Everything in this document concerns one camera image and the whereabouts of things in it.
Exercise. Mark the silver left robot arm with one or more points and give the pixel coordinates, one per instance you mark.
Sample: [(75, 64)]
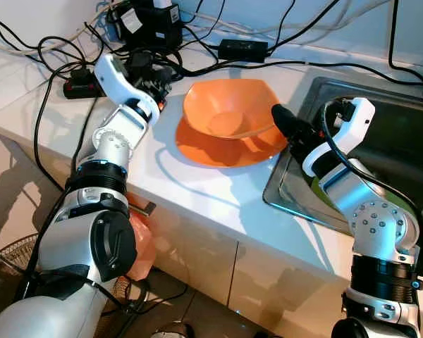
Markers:
[(92, 232)]

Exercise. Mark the white kitchen cabinet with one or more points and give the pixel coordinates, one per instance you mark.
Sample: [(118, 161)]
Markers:
[(268, 282)]

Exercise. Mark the orange plastic bowl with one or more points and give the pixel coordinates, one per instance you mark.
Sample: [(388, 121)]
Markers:
[(229, 105)]

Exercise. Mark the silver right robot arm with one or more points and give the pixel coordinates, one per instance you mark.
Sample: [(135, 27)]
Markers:
[(377, 232)]

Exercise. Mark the black power brick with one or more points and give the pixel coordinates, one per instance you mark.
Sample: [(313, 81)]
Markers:
[(243, 51)]

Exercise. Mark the black battery charger box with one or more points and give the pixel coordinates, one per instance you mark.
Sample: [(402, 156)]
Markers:
[(151, 24)]

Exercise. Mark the orange plastic bag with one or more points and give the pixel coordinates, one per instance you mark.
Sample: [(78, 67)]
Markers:
[(142, 243)]

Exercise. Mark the black power strip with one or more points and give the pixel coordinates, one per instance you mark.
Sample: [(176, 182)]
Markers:
[(81, 86)]

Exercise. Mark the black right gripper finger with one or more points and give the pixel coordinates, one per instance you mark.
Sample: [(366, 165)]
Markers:
[(287, 123)]

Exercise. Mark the orange plastic plate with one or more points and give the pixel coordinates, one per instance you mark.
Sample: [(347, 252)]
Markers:
[(225, 153)]

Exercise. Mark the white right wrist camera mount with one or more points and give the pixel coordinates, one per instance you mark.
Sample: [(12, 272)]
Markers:
[(356, 120)]

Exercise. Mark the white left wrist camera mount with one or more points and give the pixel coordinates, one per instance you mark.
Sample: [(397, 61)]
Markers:
[(113, 77)]

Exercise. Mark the stainless steel sink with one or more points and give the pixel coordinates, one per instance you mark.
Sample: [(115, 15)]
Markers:
[(395, 141)]

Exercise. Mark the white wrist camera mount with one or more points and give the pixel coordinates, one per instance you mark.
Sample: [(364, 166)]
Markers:
[(113, 77), (356, 120)]

